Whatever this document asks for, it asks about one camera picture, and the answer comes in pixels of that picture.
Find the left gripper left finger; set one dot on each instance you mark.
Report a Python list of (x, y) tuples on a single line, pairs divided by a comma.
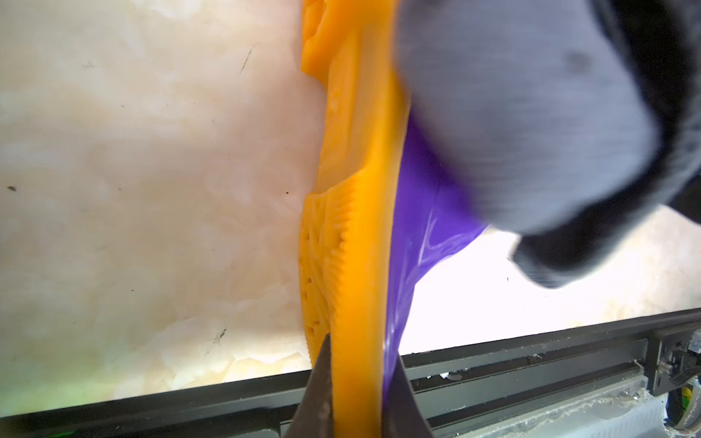
[(314, 415)]

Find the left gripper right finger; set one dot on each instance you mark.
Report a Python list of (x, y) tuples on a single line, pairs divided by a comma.
[(401, 415)]

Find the purple boot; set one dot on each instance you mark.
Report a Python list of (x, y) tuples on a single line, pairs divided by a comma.
[(382, 211)]

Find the grey cloth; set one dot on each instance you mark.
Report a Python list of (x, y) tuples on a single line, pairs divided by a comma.
[(566, 122)]

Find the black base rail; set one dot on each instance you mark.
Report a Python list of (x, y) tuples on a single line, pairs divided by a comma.
[(630, 378)]

